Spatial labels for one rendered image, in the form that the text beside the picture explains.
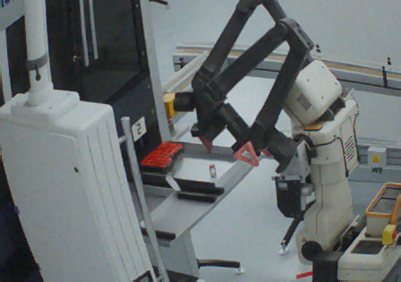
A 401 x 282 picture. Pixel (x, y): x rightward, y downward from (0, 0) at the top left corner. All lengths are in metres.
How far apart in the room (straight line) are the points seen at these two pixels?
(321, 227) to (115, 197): 0.86
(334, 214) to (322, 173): 0.19
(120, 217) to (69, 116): 0.33
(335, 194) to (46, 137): 1.10
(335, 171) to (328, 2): 1.88
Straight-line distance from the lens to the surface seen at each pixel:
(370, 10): 4.94
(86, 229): 2.89
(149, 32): 3.96
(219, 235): 5.19
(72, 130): 2.73
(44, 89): 2.87
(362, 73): 4.44
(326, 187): 3.38
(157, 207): 3.61
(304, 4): 5.13
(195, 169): 3.90
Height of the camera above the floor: 2.60
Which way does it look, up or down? 24 degrees down
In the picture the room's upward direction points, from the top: 10 degrees counter-clockwise
